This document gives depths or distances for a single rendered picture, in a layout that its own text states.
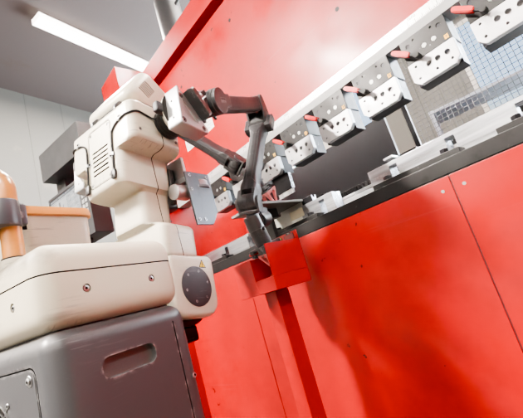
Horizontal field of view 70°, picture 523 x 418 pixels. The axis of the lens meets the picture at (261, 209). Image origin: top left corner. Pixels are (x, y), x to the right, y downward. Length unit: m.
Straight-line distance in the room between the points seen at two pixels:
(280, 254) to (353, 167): 0.99
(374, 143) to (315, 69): 0.60
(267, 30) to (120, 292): 1.46
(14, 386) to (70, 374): 0.11
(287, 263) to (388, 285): 0.33
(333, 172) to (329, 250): 0.85
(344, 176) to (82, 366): 1.76
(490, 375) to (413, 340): 0.21
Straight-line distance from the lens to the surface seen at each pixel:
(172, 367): 0.68
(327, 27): 1.63
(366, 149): 2.05
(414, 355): 1.32
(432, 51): 1.37
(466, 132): 1.30
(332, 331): 1.47
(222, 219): 2.53
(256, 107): 1.44
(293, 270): 1.25
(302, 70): 1.66
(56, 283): 0.60
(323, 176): 2.20
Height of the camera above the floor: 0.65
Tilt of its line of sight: 13 degrees up
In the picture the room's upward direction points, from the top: 17 degrees counter-clockwise
